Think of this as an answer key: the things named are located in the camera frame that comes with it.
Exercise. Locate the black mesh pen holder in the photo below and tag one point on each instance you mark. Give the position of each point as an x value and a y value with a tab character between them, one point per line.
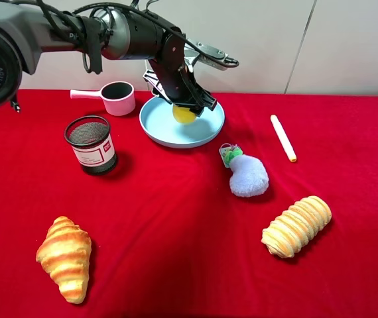
91	141

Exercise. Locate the light blue plate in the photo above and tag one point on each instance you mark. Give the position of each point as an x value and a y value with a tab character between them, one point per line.
159	124

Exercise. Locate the pink saucepan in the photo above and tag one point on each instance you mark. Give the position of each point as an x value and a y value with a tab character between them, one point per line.
118	97

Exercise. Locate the croissant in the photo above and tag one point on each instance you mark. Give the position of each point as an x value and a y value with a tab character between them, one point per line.
65	256

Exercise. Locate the blue plush toy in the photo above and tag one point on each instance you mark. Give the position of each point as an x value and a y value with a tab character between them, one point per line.
249	176

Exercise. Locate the yellow lemon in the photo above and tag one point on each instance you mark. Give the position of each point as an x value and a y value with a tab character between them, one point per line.
183	115

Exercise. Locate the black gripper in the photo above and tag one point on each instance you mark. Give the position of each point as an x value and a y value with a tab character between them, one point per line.
172	80

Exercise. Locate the white marker pen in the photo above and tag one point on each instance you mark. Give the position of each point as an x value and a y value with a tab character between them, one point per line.
285	142

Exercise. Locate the striped bread roll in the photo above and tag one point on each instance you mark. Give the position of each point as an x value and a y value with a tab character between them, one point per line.
296	226

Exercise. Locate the green keychain tag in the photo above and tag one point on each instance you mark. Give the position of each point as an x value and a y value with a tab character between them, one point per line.
228	152

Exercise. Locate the red tablecloth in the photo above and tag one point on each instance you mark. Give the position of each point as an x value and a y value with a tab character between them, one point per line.
169	238

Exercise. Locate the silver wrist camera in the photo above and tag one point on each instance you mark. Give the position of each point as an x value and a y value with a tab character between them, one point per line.
198	52

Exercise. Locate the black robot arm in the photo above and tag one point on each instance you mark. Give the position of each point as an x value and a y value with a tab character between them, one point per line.
112	31

